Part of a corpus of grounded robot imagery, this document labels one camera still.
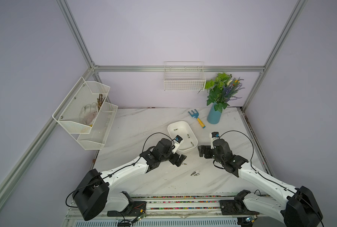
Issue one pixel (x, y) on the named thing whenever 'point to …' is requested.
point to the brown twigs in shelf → (100, 100)
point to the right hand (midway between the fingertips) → (205, 148)
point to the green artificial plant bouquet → (221, 91)
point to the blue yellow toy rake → (196, 114)
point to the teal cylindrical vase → (214, 117)
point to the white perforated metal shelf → (78, 110)
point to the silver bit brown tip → (175, 129)
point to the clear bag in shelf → (88, 113)
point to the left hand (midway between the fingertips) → (178, 152)
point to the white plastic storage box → (183, 128)
